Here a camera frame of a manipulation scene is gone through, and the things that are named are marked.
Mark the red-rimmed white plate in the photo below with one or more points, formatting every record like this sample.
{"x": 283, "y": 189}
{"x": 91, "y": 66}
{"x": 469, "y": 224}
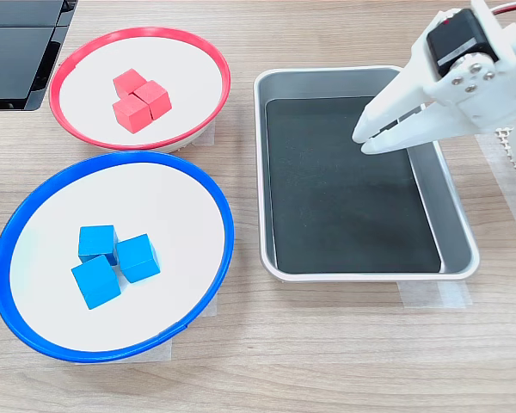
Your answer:
{"x": 139, "y": 31}

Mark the blue cube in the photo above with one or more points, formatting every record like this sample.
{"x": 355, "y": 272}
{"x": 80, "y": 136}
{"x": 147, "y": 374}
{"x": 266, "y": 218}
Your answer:
{"x": 95, "y": 281}
{"x": 137, "y": 258}
{"x": 95, "y": 241}

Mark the black tray mat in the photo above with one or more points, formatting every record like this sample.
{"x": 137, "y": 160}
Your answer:
{"x": 327, "y": 206}

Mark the translucent tape strip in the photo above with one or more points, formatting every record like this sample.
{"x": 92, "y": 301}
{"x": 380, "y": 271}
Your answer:
{"x": 208, "y": 133}
{"x": 505, "y": 206}
{"x": 163, "y": 350}
{"x": 434, "y": 294}

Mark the black electronic device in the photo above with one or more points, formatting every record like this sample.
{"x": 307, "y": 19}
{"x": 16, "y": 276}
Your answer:
{"x": 13, "y": 56}

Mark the red cube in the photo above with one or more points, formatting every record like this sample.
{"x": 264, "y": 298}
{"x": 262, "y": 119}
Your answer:
{"x": 127, "y": 79}
{"x": 155, "y": 96}
{"x": 131, "y": 114}

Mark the blue-rimmed white plate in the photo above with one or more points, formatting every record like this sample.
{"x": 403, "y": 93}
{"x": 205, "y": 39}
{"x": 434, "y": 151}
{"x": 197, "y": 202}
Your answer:
{"x": 172, "y": 206}

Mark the steel tray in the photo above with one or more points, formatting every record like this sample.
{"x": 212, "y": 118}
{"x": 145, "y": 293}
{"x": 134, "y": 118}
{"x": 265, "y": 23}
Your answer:
{"x": 456, "y": 223}

